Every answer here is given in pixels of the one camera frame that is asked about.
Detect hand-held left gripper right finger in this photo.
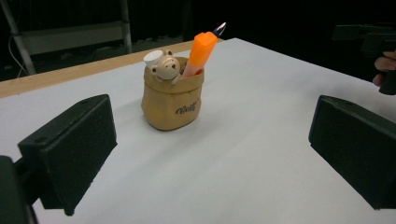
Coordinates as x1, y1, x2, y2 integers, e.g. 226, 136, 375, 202
307, 94, 396, 211

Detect white metal stand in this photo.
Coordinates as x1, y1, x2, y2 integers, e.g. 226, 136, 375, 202
0, 0, 134, 77

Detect orange pink highlighter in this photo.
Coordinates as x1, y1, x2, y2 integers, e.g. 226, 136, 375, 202
181, 31, 219, 78

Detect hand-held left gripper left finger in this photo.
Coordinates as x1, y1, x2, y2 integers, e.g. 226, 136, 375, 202
17, 93, 119, 217

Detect tan bear pen holder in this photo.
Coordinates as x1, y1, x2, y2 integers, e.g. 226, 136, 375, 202
140, 49, 205, 132

